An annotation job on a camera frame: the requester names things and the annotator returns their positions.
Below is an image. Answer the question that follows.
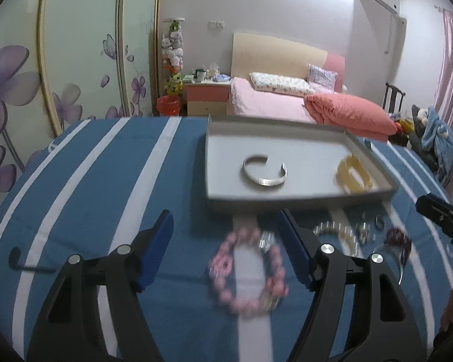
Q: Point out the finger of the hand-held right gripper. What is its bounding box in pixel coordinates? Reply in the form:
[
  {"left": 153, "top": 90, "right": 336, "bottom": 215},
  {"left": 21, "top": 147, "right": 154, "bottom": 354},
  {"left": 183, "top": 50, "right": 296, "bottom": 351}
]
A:
[{"left": 416, "top": 193, "right": 453, "bottom": 257}]

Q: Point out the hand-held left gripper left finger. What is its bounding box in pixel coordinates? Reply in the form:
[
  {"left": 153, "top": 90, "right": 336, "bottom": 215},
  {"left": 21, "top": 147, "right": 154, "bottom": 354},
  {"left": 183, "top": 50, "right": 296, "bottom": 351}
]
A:
[{"left": 26, "top": 209, "right": 174, "bottom": 362}]

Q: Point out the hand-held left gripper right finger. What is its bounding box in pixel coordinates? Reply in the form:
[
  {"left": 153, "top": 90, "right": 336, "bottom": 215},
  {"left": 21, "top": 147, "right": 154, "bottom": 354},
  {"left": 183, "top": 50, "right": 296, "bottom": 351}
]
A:
[{"left": 277, "top": 208, "right": 427, "bottom": 362}]

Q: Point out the dark purple bead bracelet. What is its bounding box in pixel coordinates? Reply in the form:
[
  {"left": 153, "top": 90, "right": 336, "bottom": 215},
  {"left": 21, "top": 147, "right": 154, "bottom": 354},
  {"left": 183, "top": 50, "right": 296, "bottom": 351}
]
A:
[{"left": 385, "top": 227, "right": 413, "bottom": 261}]

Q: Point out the pink bead bracelet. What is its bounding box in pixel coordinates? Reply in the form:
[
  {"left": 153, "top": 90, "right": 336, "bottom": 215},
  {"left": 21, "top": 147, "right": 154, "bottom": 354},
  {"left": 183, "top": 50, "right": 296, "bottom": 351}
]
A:
[{"left": 207, "top": 228, "right": 289, "bottom": 315}]

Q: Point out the grey jewelry tray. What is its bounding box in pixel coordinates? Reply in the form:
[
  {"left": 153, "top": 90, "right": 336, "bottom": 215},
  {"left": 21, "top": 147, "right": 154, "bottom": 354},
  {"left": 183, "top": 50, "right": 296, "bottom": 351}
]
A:
[{"left": 205, "top": 115, "right": 399, "bottom": 217}]

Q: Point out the clear glass bangle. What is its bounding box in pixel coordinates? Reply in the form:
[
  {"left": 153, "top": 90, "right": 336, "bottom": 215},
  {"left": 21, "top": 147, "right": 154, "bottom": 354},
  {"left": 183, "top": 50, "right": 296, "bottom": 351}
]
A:
[{"left": 370, "top": 243, "right": 405, "bottom": 283}]

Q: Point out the blue striped tablecloth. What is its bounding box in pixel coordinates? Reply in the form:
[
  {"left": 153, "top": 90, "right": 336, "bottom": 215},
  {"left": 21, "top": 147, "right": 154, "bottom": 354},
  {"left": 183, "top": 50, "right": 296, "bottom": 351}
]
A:
[{"left": 0, "top": 115, "right": 453, "bottom": 362}]

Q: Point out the blue clothing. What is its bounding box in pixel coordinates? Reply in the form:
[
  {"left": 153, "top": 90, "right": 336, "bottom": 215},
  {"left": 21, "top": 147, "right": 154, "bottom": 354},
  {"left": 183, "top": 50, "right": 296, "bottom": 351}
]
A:
[{"left": 421, "top": 106, "right": 453, "bottom": 182}]

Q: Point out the yellow bangle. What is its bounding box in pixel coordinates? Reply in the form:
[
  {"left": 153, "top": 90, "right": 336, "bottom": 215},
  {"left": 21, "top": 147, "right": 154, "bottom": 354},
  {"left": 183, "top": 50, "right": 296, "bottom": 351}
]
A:
[{"left": 335, "top": 154, "right": 375, "bottom": 193}]

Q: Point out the black chair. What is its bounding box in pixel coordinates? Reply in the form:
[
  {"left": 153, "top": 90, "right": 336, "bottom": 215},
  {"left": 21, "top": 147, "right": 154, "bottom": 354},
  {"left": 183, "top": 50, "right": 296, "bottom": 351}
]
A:
[{"left": 381, "top": 82, "right": 406, "bottom": 114}]

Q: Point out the red trash bin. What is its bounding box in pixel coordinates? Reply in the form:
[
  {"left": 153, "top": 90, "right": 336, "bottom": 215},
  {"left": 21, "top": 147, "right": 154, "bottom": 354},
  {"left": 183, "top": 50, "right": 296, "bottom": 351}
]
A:
[{"left": 156, "top": 95, "right": 182, "bottom": 117}]

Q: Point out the coral folded quilt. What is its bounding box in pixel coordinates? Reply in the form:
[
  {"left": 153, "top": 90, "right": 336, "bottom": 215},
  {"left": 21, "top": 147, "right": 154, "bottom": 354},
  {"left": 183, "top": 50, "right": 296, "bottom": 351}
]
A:
[{"left": 304, "top": 92, "right": 399, "bottom": 142}]

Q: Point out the pink bed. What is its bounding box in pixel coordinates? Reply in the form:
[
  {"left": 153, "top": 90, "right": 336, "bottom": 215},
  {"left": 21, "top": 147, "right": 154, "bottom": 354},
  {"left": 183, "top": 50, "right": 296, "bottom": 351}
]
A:
[{"left": 226, "top": 77, "right": 363, "bottom": 125}]

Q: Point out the pink and beige nightstand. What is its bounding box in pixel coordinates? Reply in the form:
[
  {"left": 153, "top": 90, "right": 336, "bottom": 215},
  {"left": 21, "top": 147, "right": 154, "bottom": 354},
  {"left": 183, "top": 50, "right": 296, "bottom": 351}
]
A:
[{"left": 184, "top": 79, "right": 231, "bottom": 117}]

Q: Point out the white floral pillow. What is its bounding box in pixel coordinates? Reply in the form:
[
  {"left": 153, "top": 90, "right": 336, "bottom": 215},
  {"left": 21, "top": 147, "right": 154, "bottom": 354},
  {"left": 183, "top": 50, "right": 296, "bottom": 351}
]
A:
[{"left": 249, "top": 71, "right": 316, "bottom": 97}]

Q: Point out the purple patterned pillow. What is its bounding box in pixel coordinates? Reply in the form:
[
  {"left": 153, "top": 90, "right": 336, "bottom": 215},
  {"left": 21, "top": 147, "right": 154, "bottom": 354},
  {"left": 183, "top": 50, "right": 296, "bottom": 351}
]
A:
[{"left": 307, "top": 64, "right": 338, "bottom": 92}]

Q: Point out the plush toy display tube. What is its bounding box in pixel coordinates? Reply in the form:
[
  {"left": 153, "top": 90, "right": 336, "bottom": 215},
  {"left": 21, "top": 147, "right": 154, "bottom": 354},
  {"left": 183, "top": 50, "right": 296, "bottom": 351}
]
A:
[{"left": 160, "top": 18, "right": 185, "bottom": 97}]

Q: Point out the beige and pink headboard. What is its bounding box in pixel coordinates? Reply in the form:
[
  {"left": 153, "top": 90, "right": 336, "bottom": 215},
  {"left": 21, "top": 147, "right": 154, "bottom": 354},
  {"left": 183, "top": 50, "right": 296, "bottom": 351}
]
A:
[{"left": 230, "top": 32, "right": 346, "bottom": 93}]

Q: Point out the purple flower wardrobe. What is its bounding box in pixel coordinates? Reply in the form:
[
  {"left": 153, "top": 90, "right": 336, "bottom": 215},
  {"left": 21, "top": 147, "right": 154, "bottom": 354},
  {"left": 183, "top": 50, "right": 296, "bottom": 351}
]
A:
[{"left": 0, "top": 0, "right": 163, "bottom": 227}]

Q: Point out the silver cuff bracelet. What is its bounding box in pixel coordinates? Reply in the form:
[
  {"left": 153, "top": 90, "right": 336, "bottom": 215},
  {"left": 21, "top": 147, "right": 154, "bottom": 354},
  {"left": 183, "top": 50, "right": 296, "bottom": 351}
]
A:
[{"left": 243, "top": 154, "right": 288, "bottom": 187}]

